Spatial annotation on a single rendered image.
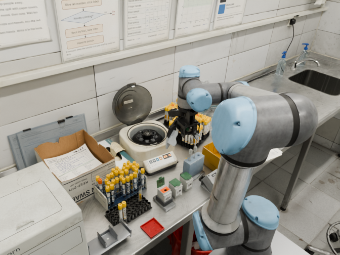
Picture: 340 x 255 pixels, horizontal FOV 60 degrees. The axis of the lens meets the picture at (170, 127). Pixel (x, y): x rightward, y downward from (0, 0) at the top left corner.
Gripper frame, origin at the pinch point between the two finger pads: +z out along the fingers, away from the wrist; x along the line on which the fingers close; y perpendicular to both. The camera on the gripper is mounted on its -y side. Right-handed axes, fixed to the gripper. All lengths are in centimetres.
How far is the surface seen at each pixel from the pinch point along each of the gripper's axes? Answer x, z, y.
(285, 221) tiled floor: 101, 110, 2
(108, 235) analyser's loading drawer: -39.9, 15.6, 17.7
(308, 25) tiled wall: 190, -5, -93
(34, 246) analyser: -62, -7, 28
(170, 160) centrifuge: 0.7, 17.0, -9.4
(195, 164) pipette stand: 6.8, 12.5, 2.5
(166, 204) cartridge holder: -13.6, 18.2, 13.0
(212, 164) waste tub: 17.4, 17.2, 2.4
